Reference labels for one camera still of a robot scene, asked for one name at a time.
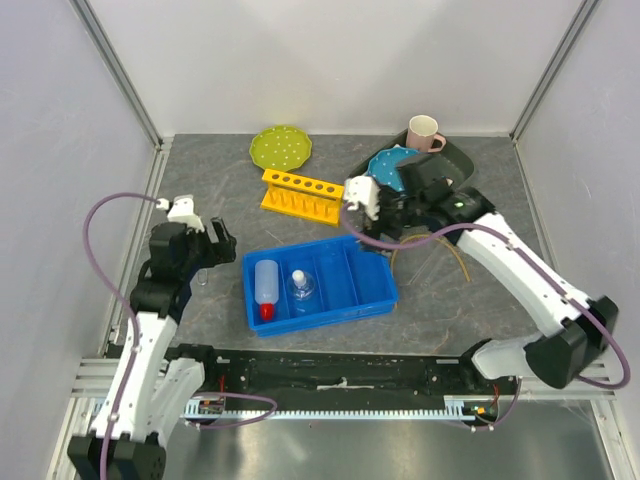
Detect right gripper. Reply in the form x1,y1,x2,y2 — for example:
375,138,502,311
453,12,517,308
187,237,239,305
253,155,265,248
356,183,427,259

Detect metal crucible tongs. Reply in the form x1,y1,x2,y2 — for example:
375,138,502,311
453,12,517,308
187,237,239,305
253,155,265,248
196,269,208,286

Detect glass flask white stopper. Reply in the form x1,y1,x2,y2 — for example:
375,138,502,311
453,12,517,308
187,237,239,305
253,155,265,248
288,269,316,315

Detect wash bottle red cap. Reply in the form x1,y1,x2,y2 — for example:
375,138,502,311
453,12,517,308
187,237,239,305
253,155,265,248
254,258,281,321

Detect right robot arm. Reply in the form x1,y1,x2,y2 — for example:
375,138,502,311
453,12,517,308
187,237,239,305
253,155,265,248
343,149,619,394

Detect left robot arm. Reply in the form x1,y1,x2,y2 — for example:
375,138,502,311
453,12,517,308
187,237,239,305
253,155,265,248
67,217,237,479

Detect blue plastic organizer tray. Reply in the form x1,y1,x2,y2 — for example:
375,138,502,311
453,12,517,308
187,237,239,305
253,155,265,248
242,235,398,337

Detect yellow test tube rack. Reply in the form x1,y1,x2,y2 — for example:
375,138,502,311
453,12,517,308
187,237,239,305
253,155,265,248
261,169,344,227

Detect yellow rubber tube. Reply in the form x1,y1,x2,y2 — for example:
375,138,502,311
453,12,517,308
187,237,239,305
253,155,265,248
389,233,472,283

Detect blue dotted plate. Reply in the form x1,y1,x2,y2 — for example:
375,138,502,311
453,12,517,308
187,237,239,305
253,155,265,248
366,146,419,193

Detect green dotted plate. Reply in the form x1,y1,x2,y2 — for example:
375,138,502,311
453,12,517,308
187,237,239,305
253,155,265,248
249,125,312,172

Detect dark green tray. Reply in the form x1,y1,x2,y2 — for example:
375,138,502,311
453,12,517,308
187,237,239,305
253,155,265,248
348,131,475,202

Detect pink mug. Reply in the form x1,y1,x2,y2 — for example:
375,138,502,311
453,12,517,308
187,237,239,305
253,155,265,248
406,115,447,153

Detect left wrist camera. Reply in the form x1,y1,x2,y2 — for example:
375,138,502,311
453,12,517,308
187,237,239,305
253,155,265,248
155,195,205,232

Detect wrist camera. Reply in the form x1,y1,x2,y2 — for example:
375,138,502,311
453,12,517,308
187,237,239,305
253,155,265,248
155,195,205,232
343,175,380,221

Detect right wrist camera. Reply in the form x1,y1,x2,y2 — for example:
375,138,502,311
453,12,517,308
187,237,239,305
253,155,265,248
343,175,380,221

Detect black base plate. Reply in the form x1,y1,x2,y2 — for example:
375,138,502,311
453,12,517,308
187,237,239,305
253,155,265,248
165,344,517,396

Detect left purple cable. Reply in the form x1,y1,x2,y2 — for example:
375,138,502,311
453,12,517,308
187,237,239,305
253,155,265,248
82,192,279,480

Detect cable duct rail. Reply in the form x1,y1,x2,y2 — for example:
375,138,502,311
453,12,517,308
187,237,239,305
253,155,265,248
179,398,499,423

